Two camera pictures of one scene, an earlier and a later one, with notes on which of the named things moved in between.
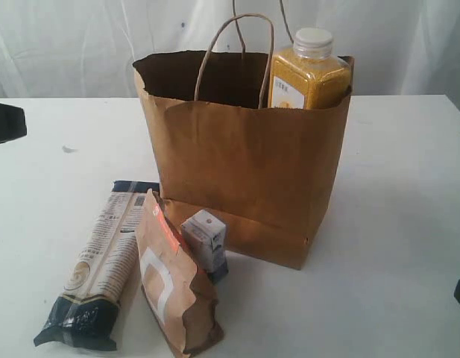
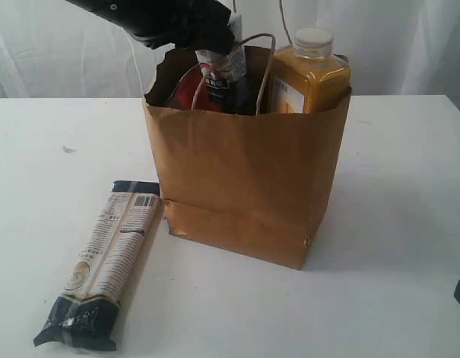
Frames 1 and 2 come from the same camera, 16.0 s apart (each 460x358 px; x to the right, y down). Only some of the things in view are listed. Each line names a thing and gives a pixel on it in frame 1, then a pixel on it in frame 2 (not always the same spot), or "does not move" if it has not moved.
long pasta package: (88, 311) does not move
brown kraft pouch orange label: (183, 301) to (191, 92)
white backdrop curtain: (85, 49) does not move
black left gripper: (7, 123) to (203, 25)
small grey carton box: (205, 236) to (227, 79)
